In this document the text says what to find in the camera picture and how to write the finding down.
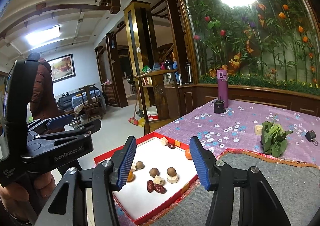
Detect orange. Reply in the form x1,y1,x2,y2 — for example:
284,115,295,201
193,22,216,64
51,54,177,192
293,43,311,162
127,171,135,182
185,149,193,160

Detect brown longan back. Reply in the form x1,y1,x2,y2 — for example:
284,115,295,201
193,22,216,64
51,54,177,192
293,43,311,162
135,161,144,170

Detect brown longan small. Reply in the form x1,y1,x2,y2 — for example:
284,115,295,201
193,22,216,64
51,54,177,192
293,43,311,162
167,167,177,177

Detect brown longan large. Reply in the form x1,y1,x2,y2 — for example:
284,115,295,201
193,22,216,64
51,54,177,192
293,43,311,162
149,167,159,178

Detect cream polygon block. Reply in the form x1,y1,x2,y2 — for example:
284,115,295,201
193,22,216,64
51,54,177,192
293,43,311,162
167,174,179,184

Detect left hand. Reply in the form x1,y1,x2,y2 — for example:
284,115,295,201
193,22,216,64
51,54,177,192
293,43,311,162
1,172,55,222

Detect wooden armchair far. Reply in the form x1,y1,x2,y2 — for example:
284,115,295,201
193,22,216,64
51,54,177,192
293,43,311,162
79,84,104,121

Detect person in brown coat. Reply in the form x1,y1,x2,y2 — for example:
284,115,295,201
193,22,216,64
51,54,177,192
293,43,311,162
27,52,60,120

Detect grey felt mat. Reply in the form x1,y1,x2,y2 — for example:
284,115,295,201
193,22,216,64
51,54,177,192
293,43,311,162
147,153,319,225

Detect broom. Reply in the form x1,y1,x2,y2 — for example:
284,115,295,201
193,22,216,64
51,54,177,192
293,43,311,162
129,90,140,126

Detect framed painting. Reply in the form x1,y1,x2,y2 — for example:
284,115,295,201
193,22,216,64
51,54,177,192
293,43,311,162
48,54,76,83

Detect green leafy vegetable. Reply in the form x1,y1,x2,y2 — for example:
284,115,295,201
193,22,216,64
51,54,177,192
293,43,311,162
260,121,293,158

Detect cream block on tablecloth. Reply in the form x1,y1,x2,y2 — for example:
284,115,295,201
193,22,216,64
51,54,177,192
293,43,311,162
254,125,263,136

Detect red white tray box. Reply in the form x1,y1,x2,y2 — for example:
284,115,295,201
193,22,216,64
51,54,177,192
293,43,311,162
93,132,200,226

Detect black car key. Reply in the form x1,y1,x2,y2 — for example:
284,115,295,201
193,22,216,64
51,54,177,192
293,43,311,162
305,130,318,146

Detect purple floral tablecloth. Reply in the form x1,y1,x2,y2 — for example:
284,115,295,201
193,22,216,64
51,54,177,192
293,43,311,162
114,99,320,226

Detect wooden chair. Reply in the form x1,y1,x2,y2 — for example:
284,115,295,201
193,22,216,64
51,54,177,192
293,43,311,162
135,69,181,136

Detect purple thermos bottle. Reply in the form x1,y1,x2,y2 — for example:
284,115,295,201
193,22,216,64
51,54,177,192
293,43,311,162
217,69,228,108

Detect flower mural panel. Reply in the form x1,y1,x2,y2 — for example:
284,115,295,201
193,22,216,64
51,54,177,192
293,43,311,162
184,0,319,95

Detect black round mount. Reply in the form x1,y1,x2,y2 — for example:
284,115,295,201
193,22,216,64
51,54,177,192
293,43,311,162
213,99,225,114

